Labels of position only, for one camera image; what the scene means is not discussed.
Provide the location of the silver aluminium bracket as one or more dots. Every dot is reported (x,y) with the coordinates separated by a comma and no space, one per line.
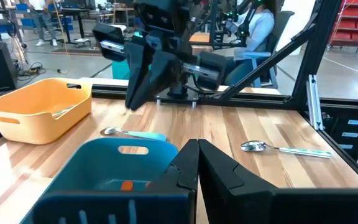
(314,102)

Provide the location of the grey chair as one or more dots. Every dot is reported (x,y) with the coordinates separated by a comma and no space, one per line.
(278,34)

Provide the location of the red storage bin shelf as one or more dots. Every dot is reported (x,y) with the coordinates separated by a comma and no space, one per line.
(353,25)

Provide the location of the person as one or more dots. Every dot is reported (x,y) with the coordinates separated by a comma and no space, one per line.
(256,28)
(43,18)

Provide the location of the blue storage bins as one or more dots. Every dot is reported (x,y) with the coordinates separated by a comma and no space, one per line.
(23,21)

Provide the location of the dark teal plastic bin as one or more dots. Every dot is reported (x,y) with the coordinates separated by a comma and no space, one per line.
(89,168)

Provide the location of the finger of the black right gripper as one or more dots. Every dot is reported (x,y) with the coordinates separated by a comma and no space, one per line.
(163,74)
(137,68)

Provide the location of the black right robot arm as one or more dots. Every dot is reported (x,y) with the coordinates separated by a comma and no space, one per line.
(179,91)

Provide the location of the yellow plastic bin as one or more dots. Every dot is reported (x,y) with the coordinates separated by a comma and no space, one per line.
(36,127)

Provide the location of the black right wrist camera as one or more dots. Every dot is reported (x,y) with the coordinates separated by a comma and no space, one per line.
(157,15)

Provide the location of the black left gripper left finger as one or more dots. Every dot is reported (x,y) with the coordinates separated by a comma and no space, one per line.
(186,168)

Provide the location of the teal box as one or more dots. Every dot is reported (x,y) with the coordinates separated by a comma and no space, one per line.
(120,71)

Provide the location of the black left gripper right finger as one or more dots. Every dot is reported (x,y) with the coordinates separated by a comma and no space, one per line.
(216,174)

